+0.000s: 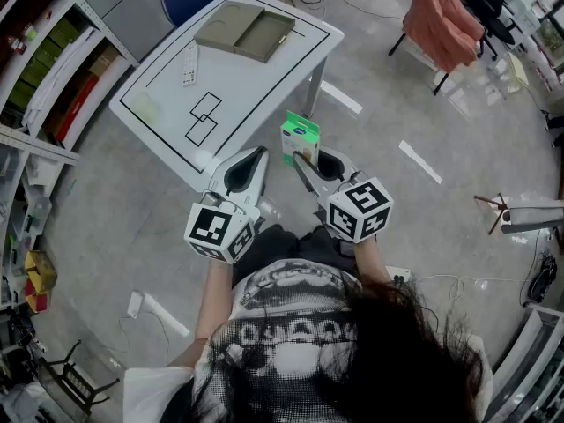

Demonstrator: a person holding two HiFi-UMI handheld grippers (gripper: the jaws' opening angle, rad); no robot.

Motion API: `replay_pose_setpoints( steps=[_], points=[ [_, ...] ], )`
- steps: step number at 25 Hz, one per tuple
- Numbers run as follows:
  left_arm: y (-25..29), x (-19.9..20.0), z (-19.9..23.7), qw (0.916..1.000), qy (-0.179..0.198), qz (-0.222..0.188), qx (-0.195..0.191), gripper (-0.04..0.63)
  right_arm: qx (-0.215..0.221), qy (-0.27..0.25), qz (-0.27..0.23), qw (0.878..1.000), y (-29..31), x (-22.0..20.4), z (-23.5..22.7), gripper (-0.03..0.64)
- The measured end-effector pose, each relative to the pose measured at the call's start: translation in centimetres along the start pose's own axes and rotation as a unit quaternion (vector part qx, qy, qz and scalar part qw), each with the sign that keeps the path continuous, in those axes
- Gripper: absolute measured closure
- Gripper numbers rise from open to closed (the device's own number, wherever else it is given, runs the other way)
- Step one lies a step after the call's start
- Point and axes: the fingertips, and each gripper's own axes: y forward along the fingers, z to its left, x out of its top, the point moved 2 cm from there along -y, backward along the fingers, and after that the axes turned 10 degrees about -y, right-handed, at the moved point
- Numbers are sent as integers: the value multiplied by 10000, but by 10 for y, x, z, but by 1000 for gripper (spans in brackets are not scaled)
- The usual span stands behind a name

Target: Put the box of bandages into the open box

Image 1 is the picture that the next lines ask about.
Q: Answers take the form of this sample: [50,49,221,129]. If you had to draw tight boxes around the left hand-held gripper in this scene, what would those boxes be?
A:
[183,146,271,264]

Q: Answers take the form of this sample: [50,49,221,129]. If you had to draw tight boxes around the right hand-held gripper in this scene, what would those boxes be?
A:
[293,146,394,244]

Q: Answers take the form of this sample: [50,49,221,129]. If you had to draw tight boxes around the green white box of bandages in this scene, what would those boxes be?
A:
[280,110,321,167]

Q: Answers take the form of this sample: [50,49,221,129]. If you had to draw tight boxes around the olive box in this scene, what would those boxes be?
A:
[193,3,296,64]

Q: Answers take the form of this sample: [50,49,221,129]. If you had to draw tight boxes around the person's right forearm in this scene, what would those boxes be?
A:
[352,234,393,286]

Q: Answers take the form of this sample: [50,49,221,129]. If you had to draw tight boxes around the person's left forearm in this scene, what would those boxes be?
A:
[192,260,235,369]

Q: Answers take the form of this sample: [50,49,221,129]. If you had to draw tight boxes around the brown cardboard box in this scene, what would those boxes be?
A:
[87,44,120,78]

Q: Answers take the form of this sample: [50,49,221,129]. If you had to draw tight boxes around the red flat box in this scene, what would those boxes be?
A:
[55,75,100,143]

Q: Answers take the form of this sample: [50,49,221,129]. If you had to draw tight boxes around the grey rectangular box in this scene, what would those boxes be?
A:
[500,206,564,235]

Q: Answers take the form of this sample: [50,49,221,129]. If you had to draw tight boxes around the yellow red cardboard box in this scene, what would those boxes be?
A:
[24,249,59,313]

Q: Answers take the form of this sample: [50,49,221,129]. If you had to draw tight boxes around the person's black trousers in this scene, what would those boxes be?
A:
[233,223,359,281]

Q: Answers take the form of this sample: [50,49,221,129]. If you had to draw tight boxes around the white table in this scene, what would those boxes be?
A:
[108,0,345,192]

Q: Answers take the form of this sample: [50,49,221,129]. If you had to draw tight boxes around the white floor tape strip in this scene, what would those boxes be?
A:
[398,140,443,184]
[141,293,191,337]
[320,80,363,115]

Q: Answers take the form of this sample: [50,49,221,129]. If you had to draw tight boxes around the white remote control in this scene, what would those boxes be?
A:
[182,44,200,87]

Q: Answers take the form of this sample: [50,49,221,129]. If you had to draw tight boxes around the pale green translucent packet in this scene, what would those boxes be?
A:
[131,91,160,125]

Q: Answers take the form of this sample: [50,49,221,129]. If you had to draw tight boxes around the black white printed shirt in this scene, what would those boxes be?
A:
[122,265,494,423]

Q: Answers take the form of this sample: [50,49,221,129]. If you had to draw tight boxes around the wooden tripod stand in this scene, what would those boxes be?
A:
[473,191,515,237]

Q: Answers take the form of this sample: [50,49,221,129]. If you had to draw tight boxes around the salmon pink cloth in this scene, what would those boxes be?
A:
[403,0,486,72]

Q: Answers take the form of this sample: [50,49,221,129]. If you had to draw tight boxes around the white paper sheets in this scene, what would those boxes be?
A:
[21,26,96,126]

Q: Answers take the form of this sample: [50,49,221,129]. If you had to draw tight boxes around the grey metal shelf rack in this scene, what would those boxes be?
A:
[0,0,142,152]

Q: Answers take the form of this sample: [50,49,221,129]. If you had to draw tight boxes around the white cluttered shelf unit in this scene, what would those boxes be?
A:
[0,124,81,312]

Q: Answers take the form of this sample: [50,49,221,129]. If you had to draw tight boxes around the stack of green boxes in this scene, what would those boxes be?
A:
[7,17,81,108]

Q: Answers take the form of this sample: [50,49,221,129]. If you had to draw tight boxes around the black folding stool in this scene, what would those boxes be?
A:
[37,339,121,416]

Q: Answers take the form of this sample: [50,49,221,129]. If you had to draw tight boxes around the black frame chair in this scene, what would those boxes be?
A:
[387,32,451,97]

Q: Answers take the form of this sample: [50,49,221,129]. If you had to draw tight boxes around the white power adapter with cable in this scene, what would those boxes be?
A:
[118,291,173,365]

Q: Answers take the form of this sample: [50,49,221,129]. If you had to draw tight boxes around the coil of black cables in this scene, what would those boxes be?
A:
[527,252,559,307]

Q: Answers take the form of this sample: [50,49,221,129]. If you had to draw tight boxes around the white metal frame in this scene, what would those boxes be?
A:
[484,302,564,423]

